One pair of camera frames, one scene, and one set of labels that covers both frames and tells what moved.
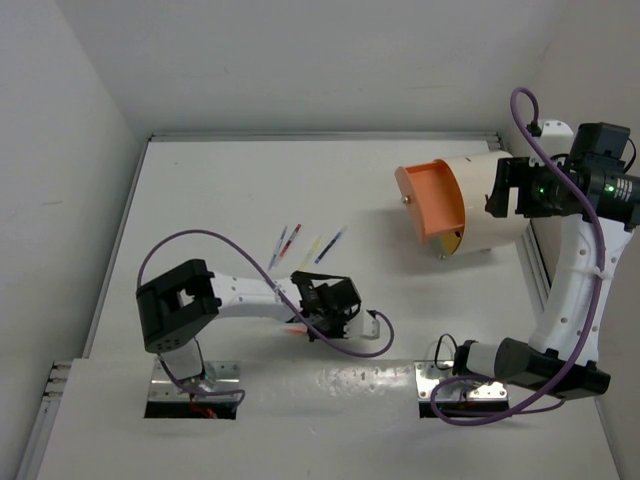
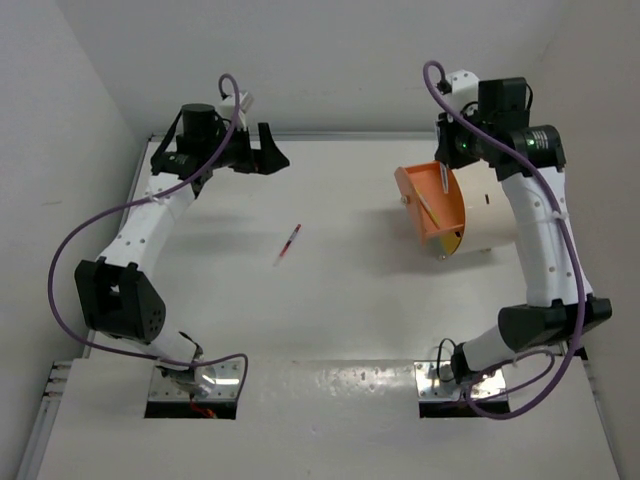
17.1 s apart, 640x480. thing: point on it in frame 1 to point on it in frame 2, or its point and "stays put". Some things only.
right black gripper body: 538,184 to 461,144
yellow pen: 315,247 to 427,207
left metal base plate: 215,376 stays put
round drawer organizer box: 446,202 stays put
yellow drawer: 449,243 stays put
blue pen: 277,247 to 443,171
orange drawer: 435,197 stays put
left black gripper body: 332,325 to 235,152
